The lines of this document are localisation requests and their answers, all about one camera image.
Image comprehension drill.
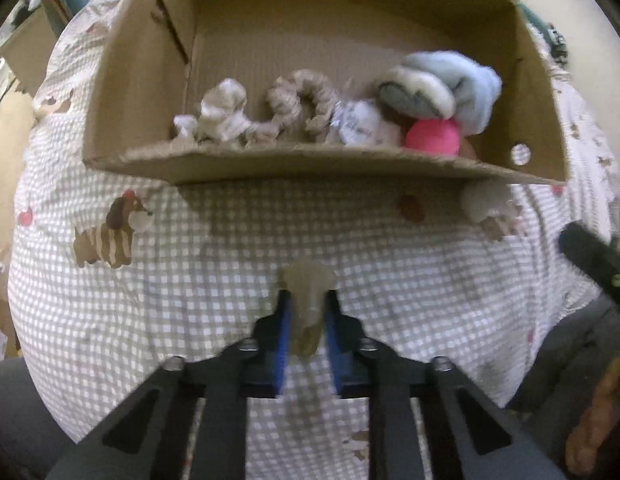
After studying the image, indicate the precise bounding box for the pink ball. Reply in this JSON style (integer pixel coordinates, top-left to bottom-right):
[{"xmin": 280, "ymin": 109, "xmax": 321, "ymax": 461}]
[{"xmin": 404, "ymin": 119, "xmax": 461, "ymax": 157}]

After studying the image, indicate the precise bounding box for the flat cardboard sheet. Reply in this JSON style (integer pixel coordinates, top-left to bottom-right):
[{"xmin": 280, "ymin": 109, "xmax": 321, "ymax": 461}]
[{"xmin": 0, "ymin": 6, "xmax": 61, "ymax": 97}]

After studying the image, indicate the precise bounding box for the teal cushion with orange stripe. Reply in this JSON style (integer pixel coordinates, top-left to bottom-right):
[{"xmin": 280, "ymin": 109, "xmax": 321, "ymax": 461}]
[{"xmin": 519, "ymin": 2, "xmax": 548, "ymax": 36}]

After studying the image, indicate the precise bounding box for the brown cardboard box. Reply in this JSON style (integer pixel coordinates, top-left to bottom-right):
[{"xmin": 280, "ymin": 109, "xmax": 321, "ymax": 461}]
[{"xmin": 82, "ymin": 0, "xmax": 568, "ymax": 187}]

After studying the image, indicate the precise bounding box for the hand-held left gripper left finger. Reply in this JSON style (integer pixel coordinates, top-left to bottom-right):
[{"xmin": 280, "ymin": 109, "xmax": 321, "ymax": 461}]
[{"xmin": 44, "ymin": 290, "xmax": 294, "ymax": 480}]

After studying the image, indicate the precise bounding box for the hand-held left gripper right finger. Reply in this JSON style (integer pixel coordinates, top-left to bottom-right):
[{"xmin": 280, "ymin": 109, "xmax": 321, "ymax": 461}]
[{"xmin": 325, "ymin": 290, "xmax": 566, "ymax": 480}]

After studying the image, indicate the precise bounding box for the light blue plush sock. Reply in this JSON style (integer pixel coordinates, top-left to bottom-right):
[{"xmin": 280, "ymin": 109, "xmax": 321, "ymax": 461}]
[{"xmin": 374, "ymin": 50, "xmax": 504, "ymax": 137}]

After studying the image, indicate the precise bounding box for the person's right leg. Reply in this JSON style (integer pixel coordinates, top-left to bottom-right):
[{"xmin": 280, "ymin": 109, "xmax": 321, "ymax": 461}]
[{"xmin": 507, "ymin": 296, "xmax": 620, "ymax": 463}]

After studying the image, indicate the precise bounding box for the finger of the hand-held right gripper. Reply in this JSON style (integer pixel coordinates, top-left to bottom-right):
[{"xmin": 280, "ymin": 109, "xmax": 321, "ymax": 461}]
[{"xmin": 558, "ymin": 222, "xmax": 620, "ymax": 319}]

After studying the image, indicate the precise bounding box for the grey beige sock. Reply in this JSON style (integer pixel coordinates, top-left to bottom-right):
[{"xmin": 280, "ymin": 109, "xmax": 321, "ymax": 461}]
[{"xmin": 279, "ymin": 259, "xmax": 337, "ymax": 358}]

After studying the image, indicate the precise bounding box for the person's right hand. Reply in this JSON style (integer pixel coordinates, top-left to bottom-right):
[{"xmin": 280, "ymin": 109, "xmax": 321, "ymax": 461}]
[{"xmin": 564, "ymin": 355, "xmax": 620, "ymax": 477}]

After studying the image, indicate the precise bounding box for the white frilly scrunchie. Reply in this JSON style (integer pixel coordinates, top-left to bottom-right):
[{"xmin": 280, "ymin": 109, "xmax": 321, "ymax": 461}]
[{"xmin": 173, "ymin": 78, "xmax": 281, "ymax": 150}]

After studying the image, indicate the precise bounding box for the black and white checkered cloth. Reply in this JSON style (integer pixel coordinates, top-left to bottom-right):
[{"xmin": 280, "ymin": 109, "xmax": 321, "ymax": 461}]
[{"xmin": 544, "ymin": 24, "xmax": 570, "ymax": 67}]

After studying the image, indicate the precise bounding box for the checked duvet with dog print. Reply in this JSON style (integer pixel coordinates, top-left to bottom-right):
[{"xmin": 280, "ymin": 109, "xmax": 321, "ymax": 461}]
[{"xmin": 7, "ymin": 0, "xmax": 620, "ymax": 480}]

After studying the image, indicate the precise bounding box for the beige patterned frilly scrunchie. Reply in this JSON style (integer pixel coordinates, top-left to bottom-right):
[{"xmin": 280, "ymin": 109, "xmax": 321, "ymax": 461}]
[{"xmin": 266, "ymin": 69, "xmax": 341, "ymax": 143}]

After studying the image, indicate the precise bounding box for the white fluffy sock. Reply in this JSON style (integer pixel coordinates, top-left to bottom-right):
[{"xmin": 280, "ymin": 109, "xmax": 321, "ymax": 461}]
[{"xmin": 461, "ymin": 179, "xmax": 527, "ymax": 242}]

